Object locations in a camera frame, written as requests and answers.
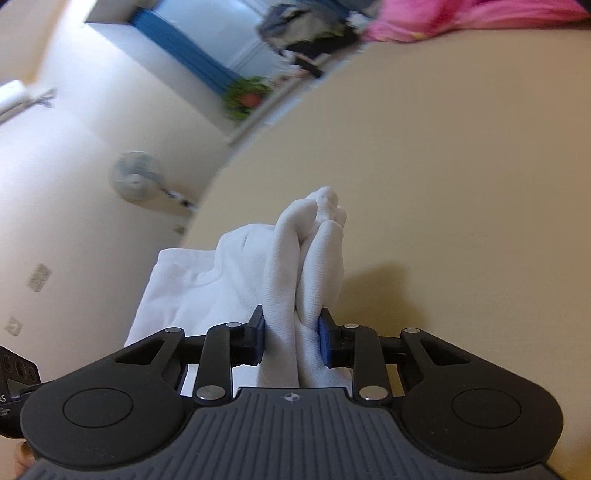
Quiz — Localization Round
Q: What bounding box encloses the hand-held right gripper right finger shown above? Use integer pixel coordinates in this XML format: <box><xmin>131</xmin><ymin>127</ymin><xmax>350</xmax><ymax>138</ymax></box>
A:
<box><xmin>318</xmin><ymin>308</ymin><xmax>474</xmax><ymax>408</ymax></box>

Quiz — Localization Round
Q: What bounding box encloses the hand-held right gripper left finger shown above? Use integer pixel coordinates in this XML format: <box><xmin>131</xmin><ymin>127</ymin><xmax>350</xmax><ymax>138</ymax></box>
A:
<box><xmin>111</xmin><ymin>305</ymin><xmax>267</xmax><ymax>408</ymax></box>

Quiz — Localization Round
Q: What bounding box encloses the white long-sleeved shirt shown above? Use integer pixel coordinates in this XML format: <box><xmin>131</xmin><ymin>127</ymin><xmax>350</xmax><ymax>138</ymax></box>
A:
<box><xmin>124</xmin><ymin>186</ymin><xmax>357</xmax><ymax>400</ymax></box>

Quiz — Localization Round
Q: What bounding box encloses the pile of dark clothes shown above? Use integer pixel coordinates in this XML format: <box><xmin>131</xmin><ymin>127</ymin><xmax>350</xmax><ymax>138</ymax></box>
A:
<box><xmin>256</xmin><ymin>2</ymin><xmax>370</xmax><ymax>78</ymax></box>

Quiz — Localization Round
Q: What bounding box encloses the person's left hand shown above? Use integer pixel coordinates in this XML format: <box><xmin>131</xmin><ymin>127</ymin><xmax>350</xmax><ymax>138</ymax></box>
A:
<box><xmin>13</xmin><ymin>440</ymin><xmax>37</xmax><ymax>476</ymax></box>

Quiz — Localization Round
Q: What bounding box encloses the white windowsill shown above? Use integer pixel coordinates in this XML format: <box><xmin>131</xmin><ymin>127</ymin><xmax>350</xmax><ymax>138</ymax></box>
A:
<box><xmin>228</xmin><ymin>46</ymin><xmax>370</xmax><ymax>146</ymax></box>

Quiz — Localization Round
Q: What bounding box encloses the potted green plant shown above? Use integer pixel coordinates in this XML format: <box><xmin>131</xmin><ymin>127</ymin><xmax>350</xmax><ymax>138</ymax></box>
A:
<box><xmin>224</xmin><ymin>76</ymin><xmax>273</xmax><ymax>123</ymax></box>

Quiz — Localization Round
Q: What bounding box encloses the white air conditioner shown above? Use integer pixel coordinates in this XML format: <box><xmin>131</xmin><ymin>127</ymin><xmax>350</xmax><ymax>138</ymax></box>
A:
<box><xmin>0</xmin><ymin>79</ymin><xmax>29</xmax><ymax>121</ymax></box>

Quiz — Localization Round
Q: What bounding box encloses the blue curtain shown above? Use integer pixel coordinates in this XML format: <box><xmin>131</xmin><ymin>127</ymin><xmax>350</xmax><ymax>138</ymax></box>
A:
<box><xmin>129</xmin><ymin>9</ymin><xmax>241</xmax><ymax>93</ymax></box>

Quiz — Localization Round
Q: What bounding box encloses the window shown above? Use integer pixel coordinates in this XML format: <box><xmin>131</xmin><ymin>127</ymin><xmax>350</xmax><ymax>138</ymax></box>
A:
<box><xmin>85</xmin><ymin>0</ymin><xmax>278</xmax><ymax>77</ymax></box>

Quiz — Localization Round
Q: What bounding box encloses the pink quilt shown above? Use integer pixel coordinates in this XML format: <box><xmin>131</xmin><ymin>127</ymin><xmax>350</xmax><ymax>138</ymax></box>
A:
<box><xmin>362</xmin><ymin>0</ymin><xmax>591</xmax><ymax>44</ymax></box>

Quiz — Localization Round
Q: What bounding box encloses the white wall fan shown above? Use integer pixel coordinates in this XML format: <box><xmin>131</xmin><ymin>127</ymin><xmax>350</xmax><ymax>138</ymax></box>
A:
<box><xmin>112</xmin><ymin>150</ymin><xmax>197</xmax><ymax>209</ymax></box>

